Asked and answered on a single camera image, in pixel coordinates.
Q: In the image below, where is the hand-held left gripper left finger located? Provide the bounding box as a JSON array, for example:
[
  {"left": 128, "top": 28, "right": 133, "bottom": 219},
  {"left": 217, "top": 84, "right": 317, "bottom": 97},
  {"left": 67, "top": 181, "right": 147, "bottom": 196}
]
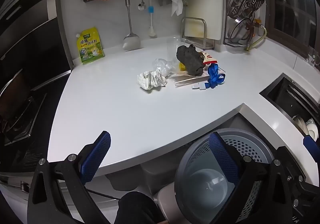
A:
[{"left": 27, "top": 130, "right": 112, "bottom": 224}]

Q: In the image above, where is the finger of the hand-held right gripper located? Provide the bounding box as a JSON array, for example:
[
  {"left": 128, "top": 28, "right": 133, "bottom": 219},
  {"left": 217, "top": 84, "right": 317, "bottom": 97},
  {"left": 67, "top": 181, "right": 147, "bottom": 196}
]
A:
[
  {"left": 284, "top": 161, "right": 320, "bottom": 191},
  {"left": 303, "top": 136, "right": 320, "bottom": 158}
]

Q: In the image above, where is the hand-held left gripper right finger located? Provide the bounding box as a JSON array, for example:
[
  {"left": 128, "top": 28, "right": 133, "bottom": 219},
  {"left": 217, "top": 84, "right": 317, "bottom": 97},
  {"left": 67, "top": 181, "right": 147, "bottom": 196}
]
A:
[{"left": 209, "top": 132, "right": 294, "bottom": 224}]

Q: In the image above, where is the grey perforated waste basket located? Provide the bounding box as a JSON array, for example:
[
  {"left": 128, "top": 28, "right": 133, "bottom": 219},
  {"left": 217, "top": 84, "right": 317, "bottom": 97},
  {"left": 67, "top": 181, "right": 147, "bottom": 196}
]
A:
[{"left": 174, "top": 128, "right": 275, "bottom": 224}]

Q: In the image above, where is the blue ribbon lanyard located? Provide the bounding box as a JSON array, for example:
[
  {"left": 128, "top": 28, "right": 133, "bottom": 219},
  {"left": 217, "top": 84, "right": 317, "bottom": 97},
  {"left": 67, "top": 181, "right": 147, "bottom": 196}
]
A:
[{"left": 192, "top": 64, "right": 226, "bottom": 90}]

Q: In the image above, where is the grey printed paper slip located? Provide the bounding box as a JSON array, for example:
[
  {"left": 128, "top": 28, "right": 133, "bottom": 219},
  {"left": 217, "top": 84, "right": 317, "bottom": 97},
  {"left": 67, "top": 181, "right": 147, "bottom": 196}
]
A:
[{"left": 170, "top": 70, "right": 209, "bottom": 87}]

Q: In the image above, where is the white checked paper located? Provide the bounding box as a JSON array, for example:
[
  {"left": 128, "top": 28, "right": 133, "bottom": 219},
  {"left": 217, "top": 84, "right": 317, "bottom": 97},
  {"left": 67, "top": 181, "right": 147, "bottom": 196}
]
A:
[{"left": 137, "top": 70, "right": 167, "bottom": 92}]

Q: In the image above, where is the red and white snack packet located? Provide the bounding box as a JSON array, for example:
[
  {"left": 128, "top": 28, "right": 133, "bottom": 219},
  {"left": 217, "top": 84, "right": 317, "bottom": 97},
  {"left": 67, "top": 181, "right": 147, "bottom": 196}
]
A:
[{"left": 199, "top": 51, "right": 217, "bottom": 66}]

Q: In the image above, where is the dark grey cloth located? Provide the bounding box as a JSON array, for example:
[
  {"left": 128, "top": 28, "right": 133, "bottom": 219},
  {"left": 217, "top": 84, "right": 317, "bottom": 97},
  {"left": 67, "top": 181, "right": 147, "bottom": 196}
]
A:
[{"left": 176, "top": 44, "right": 206, "bottom": 76}]

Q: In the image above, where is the clear plastic wrap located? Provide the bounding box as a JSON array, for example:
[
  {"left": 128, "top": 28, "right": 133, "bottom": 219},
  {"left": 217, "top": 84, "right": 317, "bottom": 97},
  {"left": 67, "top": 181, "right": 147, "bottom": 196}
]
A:
[{"left": 152, "top": 58, "right": 179, "bottom": 76}]

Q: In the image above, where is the clear plastic cup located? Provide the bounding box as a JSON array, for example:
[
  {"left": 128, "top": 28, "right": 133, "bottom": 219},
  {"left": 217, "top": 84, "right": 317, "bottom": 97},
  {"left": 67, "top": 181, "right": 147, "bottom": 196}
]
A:
[{"left": 166, "top": 37, "right": 187, "bottom": 62}]

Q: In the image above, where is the white bowl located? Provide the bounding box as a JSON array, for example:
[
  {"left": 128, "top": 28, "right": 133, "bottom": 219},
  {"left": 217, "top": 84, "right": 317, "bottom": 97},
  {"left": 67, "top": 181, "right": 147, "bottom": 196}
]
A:
[{"left": 304, "top": 118, "right": 320, "bottom": 139}]

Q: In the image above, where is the white plate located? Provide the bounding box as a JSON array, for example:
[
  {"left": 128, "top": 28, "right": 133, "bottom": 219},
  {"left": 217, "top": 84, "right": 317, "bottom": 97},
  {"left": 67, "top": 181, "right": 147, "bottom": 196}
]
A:
[{"left": 293, "top": 114, "right": 307, "bottom": 135}]

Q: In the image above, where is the black kitchen sink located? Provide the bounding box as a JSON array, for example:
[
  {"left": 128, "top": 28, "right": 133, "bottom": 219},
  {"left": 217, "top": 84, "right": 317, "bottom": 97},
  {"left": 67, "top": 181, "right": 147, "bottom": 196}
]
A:
[{"left": 259, "top": 73, "right": 320, "bottom": 139}]

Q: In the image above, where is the black gas stove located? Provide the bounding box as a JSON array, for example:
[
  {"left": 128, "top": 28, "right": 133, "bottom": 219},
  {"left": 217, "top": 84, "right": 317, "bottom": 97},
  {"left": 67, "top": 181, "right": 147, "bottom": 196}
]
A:
[{"left": 0, "top": 69, "right": 48, "bottom": 144}]

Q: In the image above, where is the yellow seasoning pouch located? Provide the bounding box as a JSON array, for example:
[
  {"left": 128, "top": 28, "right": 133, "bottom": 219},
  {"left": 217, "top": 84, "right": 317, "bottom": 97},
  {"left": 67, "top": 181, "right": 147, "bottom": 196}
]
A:
[{"left": 76, "top": 27, "right": 105, "bottom": 65}]

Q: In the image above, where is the steel spatula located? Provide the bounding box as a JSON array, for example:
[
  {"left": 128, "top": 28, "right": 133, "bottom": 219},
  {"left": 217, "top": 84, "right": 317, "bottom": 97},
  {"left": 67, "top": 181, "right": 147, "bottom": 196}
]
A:
[{"left": 122, "top": 0, "right": 141, "bottom": 52}]

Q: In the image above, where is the steel cutting board rack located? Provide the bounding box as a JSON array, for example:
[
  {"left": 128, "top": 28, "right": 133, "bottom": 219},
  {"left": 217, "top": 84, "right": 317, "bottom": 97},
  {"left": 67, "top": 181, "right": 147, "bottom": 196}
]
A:
[{"left": 180, "top": 17, "right": 215, "bottom": 50}]

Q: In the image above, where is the white cutting board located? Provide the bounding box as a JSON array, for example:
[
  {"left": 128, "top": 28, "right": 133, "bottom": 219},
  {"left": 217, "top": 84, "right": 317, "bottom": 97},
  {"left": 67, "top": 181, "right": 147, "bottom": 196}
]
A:
[{"left": 184, "top": 0, "right": 224, "bottom": 40}]

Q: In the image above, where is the white brush with blue head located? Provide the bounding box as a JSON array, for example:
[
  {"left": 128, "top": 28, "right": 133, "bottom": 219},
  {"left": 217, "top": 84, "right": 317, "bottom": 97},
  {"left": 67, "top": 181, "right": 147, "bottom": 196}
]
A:
[{"left": 148, "top": 0, "right": 158, "bottom": 38}]

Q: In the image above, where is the black range hood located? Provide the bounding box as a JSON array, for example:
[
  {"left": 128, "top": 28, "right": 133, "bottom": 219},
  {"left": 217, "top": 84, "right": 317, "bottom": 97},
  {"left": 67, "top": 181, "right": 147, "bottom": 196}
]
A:
[{"left": 0, "top": 0, "right": 73, "bottom": 95}]

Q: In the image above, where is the clear wall hook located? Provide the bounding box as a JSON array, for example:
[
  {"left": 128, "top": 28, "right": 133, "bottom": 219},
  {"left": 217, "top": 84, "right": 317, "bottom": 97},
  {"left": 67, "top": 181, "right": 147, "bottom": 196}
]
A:
[{"left": 305, "top": 47, "right": 318, "bottom": 65}]

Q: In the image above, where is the black wire lid rack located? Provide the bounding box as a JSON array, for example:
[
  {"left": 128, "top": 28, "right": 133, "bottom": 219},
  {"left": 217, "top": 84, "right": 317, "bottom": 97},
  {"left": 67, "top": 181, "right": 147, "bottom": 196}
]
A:
[{"left": 222, "top": 0, "right": 260, "bottom": 48}]

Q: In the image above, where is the yellow gas hose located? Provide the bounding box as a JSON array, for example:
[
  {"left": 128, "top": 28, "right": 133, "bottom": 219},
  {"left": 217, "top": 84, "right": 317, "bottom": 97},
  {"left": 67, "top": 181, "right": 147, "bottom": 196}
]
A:
[{"left": 246, "top": 25, "right": 267, "bottom": 52}]

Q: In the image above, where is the glass pot lid brown handle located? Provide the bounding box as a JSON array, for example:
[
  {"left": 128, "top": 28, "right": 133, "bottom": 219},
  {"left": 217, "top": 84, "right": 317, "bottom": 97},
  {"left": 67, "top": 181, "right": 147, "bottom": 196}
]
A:
[{"left": 229, "top": 17, "right": 256, "bottom": 45}]

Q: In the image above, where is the dark brown window frame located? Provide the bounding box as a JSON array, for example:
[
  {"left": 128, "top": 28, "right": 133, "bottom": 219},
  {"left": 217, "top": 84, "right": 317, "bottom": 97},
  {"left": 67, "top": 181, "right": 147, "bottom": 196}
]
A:
[{"left": 265, "top": 0, "right": 320, "bottom": 52}]

